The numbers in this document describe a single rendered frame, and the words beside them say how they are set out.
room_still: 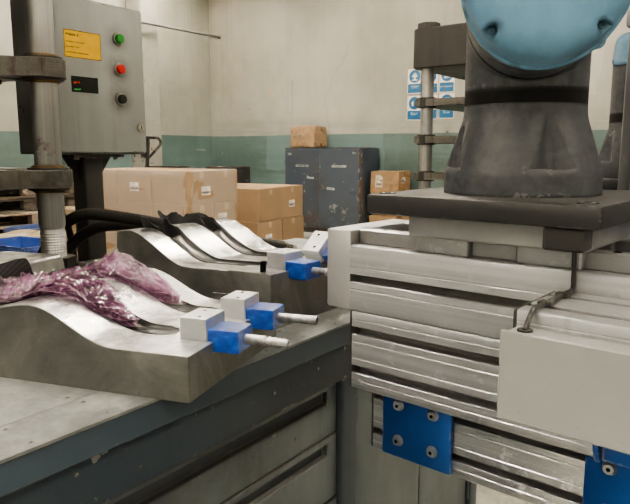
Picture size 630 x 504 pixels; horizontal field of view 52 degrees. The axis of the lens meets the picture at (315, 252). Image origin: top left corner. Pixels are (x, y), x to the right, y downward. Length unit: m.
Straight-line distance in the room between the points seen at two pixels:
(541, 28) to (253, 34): 9.45
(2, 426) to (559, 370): 0.54
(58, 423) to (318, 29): 8.60
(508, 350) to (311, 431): 0.70
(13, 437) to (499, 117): 0.56
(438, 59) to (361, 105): 3.56
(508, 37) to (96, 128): 1.47
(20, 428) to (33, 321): 0.16
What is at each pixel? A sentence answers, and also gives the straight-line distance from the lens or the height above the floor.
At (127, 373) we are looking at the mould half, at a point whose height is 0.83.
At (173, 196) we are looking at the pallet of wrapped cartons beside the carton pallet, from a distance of 5.05.
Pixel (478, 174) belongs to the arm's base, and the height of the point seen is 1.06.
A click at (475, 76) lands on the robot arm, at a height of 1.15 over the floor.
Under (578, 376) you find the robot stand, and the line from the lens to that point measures 0.48.
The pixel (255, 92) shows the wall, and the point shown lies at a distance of 9.78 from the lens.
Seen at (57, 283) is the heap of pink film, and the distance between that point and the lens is 0.89.
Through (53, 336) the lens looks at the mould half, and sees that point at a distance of 0.83.
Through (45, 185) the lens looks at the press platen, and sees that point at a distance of 1.59.
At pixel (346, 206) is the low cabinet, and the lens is 8.14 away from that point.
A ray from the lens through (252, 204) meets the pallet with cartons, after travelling 5.74.
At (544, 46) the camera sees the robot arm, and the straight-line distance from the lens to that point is 0.49.
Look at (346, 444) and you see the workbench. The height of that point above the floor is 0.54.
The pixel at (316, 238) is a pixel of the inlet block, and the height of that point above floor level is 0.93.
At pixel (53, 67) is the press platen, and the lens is 1.60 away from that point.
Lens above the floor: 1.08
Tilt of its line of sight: 9 degrees down
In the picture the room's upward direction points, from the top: straight up
